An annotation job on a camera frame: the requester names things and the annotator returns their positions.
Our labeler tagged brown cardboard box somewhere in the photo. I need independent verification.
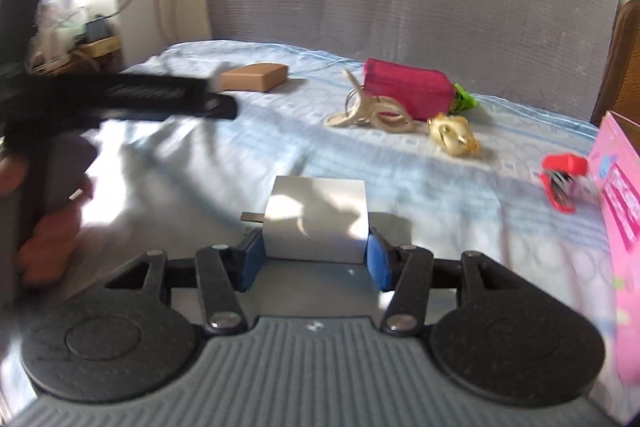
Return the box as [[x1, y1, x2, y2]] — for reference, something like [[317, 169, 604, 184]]
[[219, 62, 289, 93]]

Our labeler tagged wooden chair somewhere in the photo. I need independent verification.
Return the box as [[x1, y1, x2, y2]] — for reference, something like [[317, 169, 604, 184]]
[[591, 0, 640, 128]]

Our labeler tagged small wooden stand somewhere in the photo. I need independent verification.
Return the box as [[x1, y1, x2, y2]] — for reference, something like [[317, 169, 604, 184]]
[[29, 36, 124, 75]]

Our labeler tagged magenta wallet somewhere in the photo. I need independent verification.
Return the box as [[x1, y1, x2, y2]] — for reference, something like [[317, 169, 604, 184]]
[[363, 58, 454, 122]]

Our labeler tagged black power adapter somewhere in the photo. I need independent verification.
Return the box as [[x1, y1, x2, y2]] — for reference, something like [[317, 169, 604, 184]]
[[84, 14, 112, 44]]

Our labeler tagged person's left hand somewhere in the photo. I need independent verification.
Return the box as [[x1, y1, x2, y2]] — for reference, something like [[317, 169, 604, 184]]
[[0, 157, 96, 285]]

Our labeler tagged red stapler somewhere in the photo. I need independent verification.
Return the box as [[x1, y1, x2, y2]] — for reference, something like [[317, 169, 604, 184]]
[[540, 153, 599, 214]]

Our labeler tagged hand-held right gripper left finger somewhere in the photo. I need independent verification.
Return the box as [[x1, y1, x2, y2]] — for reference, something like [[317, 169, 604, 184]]
[[102, 229, 266, 335]]

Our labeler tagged clear plastic bag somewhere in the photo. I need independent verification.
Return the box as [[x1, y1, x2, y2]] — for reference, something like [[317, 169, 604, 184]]
[[36, 0, 87, 54]]

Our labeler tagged green toy piece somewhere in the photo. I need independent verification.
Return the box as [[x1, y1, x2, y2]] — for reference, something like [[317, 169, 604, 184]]
[[449, 83, 481, 116]]

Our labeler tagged white charger adapter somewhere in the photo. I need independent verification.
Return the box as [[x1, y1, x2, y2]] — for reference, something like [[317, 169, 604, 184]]
[[240, 175, 371, 264]]

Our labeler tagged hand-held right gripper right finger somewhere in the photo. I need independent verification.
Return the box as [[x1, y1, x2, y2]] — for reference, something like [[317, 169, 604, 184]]
[[366, 229, 526, 335]]

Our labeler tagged pink cardboard box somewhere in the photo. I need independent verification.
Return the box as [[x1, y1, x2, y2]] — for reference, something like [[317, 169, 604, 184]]
[[587, 111, 640, 383]]

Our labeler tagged blue striped bedsheet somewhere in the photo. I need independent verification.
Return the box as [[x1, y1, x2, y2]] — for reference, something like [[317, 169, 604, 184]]
[[0, 39, 640, 408]]

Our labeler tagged beige plastic clip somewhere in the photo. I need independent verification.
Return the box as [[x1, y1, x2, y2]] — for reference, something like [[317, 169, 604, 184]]
[[325, 68, 414, 134]]

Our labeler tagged gold ornament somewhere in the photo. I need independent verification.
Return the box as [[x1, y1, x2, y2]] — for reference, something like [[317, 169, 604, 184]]
[[427, 113, 482, 158]]

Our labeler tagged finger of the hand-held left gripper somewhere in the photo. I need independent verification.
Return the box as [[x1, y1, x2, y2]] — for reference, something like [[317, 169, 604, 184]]
[[102, 94, 238, 120], [100, 74, 221, 105]]

